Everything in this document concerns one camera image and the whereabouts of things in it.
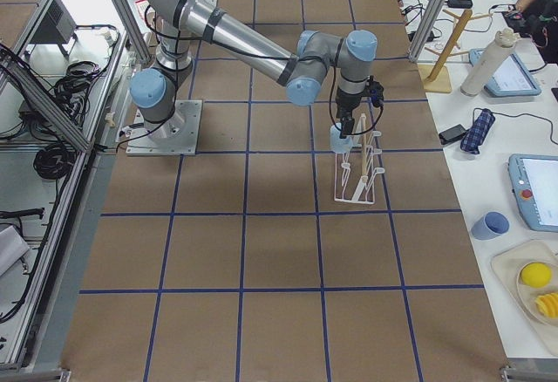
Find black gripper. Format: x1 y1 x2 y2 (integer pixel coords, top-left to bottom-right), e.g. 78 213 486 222
336 92 362 139

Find light blue plastic cup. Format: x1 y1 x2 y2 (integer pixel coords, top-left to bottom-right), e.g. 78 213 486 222
330 123 353 153

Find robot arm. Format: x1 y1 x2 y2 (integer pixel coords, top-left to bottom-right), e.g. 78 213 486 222
147 0 384 139

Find blue cup on side table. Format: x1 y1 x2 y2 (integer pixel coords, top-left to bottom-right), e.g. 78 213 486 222
471 211 509 241

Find wooden mug tree stand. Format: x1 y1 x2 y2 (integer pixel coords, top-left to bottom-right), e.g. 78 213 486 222
418 9 491 93

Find black small device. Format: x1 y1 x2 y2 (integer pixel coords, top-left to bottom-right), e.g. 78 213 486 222
439 124 468 146

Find blue plaid folded umbrella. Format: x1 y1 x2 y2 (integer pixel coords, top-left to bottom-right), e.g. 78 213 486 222
460 109 495 155

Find blue teach pendant far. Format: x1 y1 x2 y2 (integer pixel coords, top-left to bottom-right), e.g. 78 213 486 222
484 52 541 98

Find blue teach pendant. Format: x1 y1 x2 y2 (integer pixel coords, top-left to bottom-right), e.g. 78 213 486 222
507 153 557 232
484 52 541 98

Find blue teach pendant near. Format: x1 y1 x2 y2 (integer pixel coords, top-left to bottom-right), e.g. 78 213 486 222
507 153 557 232

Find person in black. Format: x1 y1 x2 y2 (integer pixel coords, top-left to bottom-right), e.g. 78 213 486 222
515 0 557 60

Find beige tray with fruit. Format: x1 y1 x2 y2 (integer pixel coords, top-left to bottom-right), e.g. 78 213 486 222
491 240 557 332

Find yellow toy lemon slices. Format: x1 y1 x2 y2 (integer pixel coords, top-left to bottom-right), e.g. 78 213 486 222
535 292 558 318

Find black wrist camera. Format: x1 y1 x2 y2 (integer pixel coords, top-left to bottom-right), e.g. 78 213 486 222
365 76 384 108

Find white wire cup rack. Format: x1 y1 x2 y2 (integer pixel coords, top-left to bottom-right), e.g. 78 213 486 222
333 130 385 205

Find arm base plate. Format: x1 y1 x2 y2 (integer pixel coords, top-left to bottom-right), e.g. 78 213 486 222
126 99 203 156

